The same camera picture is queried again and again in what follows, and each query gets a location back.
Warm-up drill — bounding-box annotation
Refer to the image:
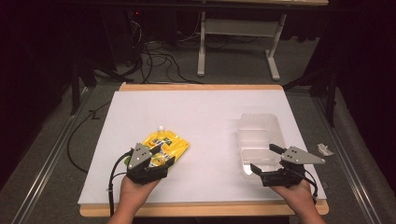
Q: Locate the crumpled white paper scrap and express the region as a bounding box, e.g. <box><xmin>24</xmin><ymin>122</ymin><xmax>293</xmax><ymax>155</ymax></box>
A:
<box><xmin>317</xmin><ymin>143</ymin><xmax>335</xmax><ymax>157</ymax></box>

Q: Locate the white metal desk frame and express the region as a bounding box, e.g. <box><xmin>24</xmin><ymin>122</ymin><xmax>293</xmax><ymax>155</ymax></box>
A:
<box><xmin>196</xmin><ymin>10</ymin><xmax>288</xmax><ymax>82</ymax></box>

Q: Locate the black floor cable bundle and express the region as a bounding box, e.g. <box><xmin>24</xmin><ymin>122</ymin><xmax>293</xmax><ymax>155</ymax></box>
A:
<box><xmin>125</xmin><ymin>12</ymin><xmax>204</xmax><ymax>85</ymax></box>

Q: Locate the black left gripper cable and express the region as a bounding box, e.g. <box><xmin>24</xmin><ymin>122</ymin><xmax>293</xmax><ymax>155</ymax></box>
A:
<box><xmin>106</xmin><ymin>148</ymin><xmax>134</xmax><ymax>217</ymax></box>

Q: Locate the white table sheet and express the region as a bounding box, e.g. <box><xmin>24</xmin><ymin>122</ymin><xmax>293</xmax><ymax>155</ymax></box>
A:
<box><xmin>78</xmin><ymin>90</ymin><xmax>328</xmax><ymax>206</ymax></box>

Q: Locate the yellow drink pouch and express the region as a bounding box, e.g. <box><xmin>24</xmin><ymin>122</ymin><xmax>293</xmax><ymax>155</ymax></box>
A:
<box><xmin>124</xmin><ymin>125</ymin><xmax>191</xmax><ymax>170</ymax></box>

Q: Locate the person's right hand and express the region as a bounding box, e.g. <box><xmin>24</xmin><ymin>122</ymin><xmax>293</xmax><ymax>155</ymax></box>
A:
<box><xmin>270</xmin><ymin>178</ymin><xmax>318</xmax><ymax>216</ymax></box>

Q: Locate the thin black floor cable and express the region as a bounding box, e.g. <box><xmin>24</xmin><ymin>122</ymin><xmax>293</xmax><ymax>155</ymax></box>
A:
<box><xmin>66</xmin><ymin>101</ymin><xmax>112</xmax><ymax>174</ymax></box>

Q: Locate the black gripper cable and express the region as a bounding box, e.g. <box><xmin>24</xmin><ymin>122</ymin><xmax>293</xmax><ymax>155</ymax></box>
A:
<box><xmin>106</xmin><ymin>148</ymin><xmax>134</xmax><ymax>217</ymax></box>
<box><xmin>302</xmin><ymin>169</ymin><xmax>319</xmax><ymax>205</ymax></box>

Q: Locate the black metal stand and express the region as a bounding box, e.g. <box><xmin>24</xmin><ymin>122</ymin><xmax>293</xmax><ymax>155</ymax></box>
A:
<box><xmin>69</xmin><ymin>59</ymin><xmax>98</xmax><ymax>117</ymax></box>
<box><xmin>282</xmin><ymin>66</ymin><xmax>341</xmax><ymax>129</ymax></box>

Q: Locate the metal floor rail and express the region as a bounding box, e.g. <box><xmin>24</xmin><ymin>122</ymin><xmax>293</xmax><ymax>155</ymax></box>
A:
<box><xmin>10</xmin><ymin>87</ymin><xmax>94</xmax><ymax>224</ymax></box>
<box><xmin>312</xmin><ymin>96</ymin><xmax>388</xmax><ymax>224</ymax></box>

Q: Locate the clear plastic container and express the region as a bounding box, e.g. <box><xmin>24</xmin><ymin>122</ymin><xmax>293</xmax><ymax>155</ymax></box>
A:
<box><xmin>236</xmin><ymin>113</ymin><xmax>288</xmax><ymax>182</ymax></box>

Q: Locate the person's left hand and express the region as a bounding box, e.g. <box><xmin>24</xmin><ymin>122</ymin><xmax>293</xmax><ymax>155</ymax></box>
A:
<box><xmin>120</xmin><ymin>175</ymin><xmax>162</xmax><ymax>216</ymax></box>

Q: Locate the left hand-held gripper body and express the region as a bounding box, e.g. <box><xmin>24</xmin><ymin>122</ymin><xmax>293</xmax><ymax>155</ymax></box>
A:
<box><xmin>125</xmin><ymin>142</ymin><xmax>169</xmax><ymax>186</ymax></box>

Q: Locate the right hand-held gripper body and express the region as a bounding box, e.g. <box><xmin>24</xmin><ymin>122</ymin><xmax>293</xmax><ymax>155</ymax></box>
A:
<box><xmin>261</xmin><ymin>146</ymin><xmax>327</xmax><ymax>189</ymax></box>

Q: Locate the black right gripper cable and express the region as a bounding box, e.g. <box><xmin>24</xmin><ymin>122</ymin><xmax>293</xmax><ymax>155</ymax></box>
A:
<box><xmin>302</xmin><ymin>169</ymin><xmax>319</xmax><ymax>205</ymax></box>

